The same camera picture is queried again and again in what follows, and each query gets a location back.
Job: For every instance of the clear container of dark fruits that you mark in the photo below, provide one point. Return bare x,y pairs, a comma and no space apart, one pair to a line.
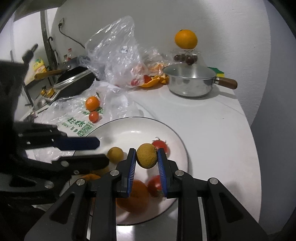
189,57

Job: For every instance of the black shelf rack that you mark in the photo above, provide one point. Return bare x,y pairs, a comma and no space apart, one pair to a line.
32,88

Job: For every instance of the left wall socket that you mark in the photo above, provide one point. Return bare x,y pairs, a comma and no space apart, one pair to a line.
61,23

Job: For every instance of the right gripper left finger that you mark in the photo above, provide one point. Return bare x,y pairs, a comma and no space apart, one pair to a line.
87,211

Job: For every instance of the induction cooker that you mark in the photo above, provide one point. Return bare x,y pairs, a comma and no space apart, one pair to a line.
70,83

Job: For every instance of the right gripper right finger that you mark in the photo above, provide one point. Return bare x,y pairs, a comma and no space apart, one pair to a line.
206,204

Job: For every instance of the mandarin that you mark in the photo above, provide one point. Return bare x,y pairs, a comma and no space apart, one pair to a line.
90,177
92,103
138,200

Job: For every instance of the orange peel pieces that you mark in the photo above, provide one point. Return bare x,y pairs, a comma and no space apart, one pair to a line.
150,81

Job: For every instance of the steel saucepan with wooden handle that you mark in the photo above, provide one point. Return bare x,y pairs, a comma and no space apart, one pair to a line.
194,81

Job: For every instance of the cherry tomato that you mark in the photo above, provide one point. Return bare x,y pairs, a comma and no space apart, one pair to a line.
94,117
154,186
160,144

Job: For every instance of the crumpled clear plastic bag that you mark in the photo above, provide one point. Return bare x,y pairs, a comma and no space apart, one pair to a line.
114,56

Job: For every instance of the mandarin top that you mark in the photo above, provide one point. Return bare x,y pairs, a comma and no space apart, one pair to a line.
92,103

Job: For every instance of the flat printed plastic bag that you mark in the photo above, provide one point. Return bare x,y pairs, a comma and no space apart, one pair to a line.
71,116

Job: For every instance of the green yellow sponge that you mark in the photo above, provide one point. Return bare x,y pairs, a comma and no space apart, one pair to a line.
215,71

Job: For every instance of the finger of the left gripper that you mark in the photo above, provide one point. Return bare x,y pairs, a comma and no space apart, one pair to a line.
81,162
38,135

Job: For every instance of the large orange on container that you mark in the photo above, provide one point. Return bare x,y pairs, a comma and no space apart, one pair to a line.
186,39

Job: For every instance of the black wok with wooden handle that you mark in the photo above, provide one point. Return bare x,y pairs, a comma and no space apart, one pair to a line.
69,65

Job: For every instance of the mandarin front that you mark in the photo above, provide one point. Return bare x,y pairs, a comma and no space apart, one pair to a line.
90,177

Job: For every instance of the yellow detergent bottle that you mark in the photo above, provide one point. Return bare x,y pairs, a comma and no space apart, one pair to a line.
39,66

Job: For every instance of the range hood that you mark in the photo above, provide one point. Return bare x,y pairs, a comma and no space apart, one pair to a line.
32,6

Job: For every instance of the oil bottle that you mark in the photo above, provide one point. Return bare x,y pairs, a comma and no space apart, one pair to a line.
65,59

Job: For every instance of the black umbrella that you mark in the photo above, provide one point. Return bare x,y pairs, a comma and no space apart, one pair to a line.
52,54

